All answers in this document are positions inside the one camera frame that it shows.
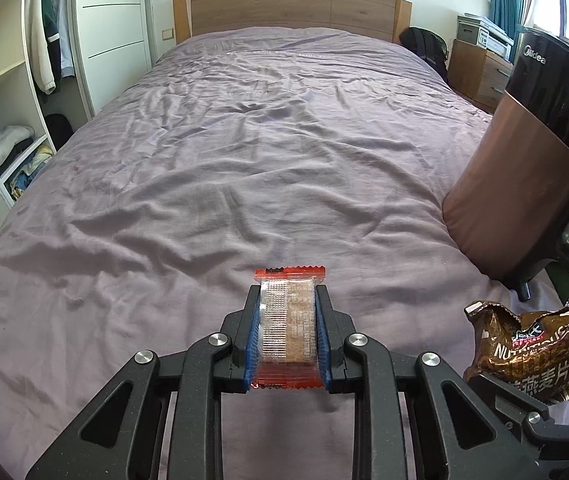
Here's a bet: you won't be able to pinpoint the pile of colourful clothes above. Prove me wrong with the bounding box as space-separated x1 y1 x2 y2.
9 142 55 196

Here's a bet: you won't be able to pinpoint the white hanging jacket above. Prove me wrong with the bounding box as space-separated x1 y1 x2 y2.
24 0 58 95

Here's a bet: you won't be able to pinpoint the dark hanging jacket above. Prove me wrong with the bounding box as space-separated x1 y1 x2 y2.
39 0 75 92

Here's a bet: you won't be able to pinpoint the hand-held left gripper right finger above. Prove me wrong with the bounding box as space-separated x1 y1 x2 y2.
314 284 560 480

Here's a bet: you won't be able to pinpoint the wooden headboard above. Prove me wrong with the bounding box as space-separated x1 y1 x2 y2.
173 0 413 46

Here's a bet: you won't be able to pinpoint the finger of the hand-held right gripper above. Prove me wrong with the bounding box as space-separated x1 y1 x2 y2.
467 374 555 441

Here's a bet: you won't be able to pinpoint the white wardrobe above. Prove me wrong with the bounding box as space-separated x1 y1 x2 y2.
0 0 152 206

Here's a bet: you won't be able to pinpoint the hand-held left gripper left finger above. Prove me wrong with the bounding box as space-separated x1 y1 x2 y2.
24 284 265 480

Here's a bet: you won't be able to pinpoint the black bag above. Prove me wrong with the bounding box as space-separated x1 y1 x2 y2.
44 113 74 151

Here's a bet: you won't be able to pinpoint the grey printer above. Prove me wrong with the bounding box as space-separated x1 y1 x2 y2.
457 14 515 58

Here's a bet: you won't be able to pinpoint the wooden nightstand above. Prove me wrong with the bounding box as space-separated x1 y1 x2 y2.
447 39 515 113

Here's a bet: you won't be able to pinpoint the brown black electric kettle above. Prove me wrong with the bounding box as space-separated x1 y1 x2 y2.
441 27 569 303

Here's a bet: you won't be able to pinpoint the folded white grey clothes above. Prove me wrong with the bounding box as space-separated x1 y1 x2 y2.
0 125 35 166

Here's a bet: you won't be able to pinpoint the brown oat snack packet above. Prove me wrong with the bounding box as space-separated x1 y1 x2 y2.
463 292 569 405

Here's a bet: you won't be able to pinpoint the black backpack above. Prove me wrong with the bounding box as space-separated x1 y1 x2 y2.
398 26 449 81

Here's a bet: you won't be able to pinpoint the clear-wrapped biscuit with red ends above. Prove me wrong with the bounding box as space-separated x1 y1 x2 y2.
253 265 327 391

